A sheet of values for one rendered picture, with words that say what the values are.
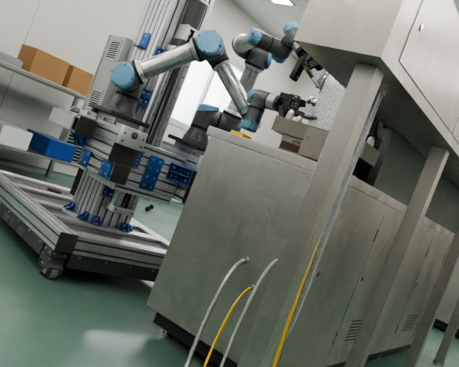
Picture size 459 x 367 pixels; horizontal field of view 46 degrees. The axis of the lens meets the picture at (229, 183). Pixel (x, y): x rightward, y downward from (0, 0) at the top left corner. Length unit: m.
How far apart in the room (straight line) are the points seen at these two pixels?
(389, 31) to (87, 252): 1.75
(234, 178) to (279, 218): 0.26
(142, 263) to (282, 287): 1.45
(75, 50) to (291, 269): 4.67
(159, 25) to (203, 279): 1.43
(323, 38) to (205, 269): 1.09
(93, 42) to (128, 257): 3.56
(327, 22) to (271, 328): 0.80
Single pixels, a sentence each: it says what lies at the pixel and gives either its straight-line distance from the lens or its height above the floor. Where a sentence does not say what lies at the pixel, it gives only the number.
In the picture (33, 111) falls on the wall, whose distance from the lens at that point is 5.66.
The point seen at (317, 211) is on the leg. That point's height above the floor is 0.74.
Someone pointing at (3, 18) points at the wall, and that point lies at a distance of 5.36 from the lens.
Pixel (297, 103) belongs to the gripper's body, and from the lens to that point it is 2.36.
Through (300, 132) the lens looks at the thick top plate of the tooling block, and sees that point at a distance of 2.11.
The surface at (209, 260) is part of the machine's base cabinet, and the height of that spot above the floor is 0.39.
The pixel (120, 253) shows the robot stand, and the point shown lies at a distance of 2.69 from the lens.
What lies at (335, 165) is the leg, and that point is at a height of 0.87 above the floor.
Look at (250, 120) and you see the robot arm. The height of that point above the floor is 1.00.
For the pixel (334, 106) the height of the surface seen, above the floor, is 1.16.
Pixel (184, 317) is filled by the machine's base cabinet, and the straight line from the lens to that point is 2.21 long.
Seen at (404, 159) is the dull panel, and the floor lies 1.07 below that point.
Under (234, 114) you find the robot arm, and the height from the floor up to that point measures 1.04.
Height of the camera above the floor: 0.76
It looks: 2 degrees down
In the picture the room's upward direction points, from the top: 21 degrees clockwise
